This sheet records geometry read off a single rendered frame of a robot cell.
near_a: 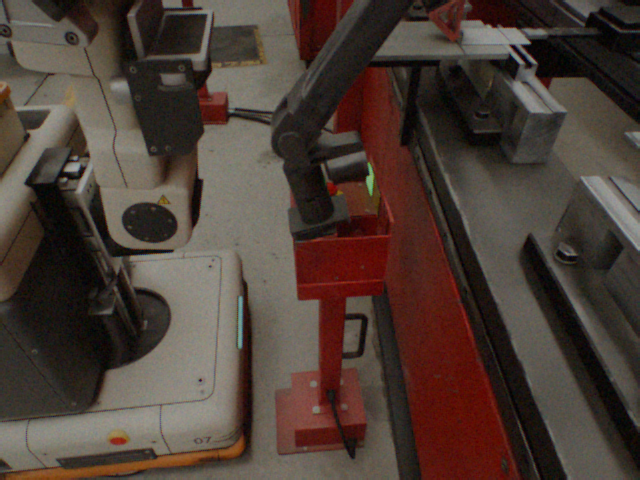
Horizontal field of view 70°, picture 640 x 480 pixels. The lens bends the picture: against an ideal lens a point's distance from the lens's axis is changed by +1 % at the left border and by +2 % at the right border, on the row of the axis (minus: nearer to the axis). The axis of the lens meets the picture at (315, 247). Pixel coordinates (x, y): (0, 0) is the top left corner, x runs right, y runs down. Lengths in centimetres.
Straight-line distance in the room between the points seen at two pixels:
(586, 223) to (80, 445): 113
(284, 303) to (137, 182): 94
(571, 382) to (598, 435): 6
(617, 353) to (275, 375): 113
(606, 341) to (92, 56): 79
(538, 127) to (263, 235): 137
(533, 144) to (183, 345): 95
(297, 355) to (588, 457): 115
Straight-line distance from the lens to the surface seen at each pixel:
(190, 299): 139
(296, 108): 62
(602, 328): 58
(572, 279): 62
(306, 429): 131
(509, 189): 79
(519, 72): 90
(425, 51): 91
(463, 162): 83
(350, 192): 88
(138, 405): 123
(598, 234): 65
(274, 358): 156
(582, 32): 108
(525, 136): 83
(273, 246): 191
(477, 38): 99
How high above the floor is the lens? 130
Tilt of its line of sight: 43 degrees down
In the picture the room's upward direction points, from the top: straight up
